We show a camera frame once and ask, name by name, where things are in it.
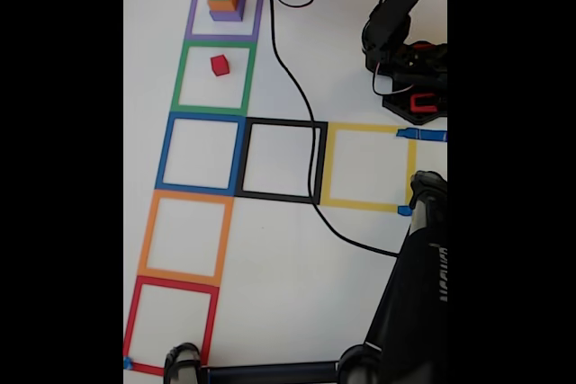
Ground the orange square frame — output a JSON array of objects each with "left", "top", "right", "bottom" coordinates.
[{"left": 137, "top": 189, "right": 235, "bottom": 287}]

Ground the purple square frame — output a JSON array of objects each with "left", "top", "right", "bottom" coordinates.
[{"left": 184, "top": 0, "right": 266, "bottom": 43}]

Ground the blue square frame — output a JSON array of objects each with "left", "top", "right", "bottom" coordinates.
[{"left": 155, "top": 112, "right": 248, "bottom": 196}]

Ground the black square frame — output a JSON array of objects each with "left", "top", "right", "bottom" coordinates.
[{"left": 233, "top": 117, "right": 329, "bottom": 205}]

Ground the small red cube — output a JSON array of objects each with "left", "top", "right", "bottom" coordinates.
[{"left": 210, "top": 54, "right": 230, "bottom": 77}]

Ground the yellow square frame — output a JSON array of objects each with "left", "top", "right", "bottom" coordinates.
[{"left": 319, "top": 121, "right": 418, "bottom": 213}]

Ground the black camera tripod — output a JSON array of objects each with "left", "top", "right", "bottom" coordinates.
[{"left": 162, "top": 171, "right": 448, "bottom": 384}]

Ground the black camera cable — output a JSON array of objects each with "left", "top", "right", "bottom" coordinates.
[{"left": 267, "top": 0, "right": 400, "bottom": 258}]

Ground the green square frame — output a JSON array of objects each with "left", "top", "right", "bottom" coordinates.
[{"left": 170, "top": 40, "right": 257, "bottom": 116}]

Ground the red base clamp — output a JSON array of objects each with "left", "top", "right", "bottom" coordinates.
[{"left": 409, "top": 93, "right": 438, "bottom": 114}]

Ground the large purple cube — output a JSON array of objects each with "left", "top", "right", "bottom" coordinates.
[{"left": 209, "top": 0, "right": 247, "bottom": 23}]

